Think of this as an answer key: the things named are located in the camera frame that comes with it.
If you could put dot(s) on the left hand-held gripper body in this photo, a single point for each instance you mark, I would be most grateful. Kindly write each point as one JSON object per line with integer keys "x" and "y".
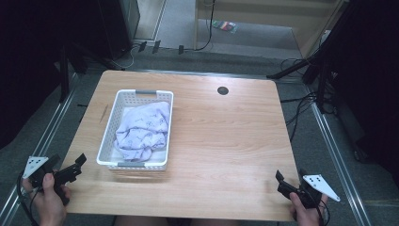
{"x": 35, "y": 165}

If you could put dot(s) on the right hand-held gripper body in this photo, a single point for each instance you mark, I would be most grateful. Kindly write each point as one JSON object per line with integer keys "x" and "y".
{"x": 318, "y": 185}

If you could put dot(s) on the white plastic basket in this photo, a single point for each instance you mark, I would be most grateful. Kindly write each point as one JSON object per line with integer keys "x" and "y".
{"x": 108, "y": 147}

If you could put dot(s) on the lavender printed cloth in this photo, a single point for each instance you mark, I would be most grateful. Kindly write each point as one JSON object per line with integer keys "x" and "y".
{"x": 141, "y": 132}

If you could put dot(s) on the person's right hand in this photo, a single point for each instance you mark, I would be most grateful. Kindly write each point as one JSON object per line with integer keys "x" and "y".
{"x": 306, "y": 215}

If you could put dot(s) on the person's left hand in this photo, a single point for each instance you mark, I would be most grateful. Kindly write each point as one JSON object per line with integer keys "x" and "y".
{"x": 50, "y": 204}

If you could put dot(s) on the dark curtain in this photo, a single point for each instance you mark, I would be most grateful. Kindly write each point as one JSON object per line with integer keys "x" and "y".
{"x": 28, "y": 62}
{"x": 373, "y": 78}

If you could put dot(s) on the black round table grommet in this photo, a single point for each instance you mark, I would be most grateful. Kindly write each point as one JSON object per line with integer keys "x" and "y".
{"x": 223, "y": 90}

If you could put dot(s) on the black metal stand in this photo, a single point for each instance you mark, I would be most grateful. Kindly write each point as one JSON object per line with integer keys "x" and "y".
{"x": 316, "y": 62}

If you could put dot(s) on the black plug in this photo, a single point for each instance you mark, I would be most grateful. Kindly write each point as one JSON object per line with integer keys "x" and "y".
{"x": 142, "y": 46}
{"x": 181, "y": 49}

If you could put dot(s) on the dark cabinet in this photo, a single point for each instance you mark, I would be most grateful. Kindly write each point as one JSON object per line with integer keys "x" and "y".
{"x": 117, "y": 25}

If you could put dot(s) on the colourful flat packet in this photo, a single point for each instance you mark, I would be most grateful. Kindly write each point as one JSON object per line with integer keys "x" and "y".
{"x": 224, "y": 26}

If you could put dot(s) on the light wooden shelf unit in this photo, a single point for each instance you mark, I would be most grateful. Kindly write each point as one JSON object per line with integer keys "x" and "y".
{"x": 251, "y": 9}

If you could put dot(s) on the aluminium floor rail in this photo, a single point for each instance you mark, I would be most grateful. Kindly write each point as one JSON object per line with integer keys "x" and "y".
{"x": 338, "y": 163}
{"x": 47, "y": 138}

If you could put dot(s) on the black stand post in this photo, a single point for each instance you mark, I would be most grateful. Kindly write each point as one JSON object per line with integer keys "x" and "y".
{"x": 64, "y": 75}

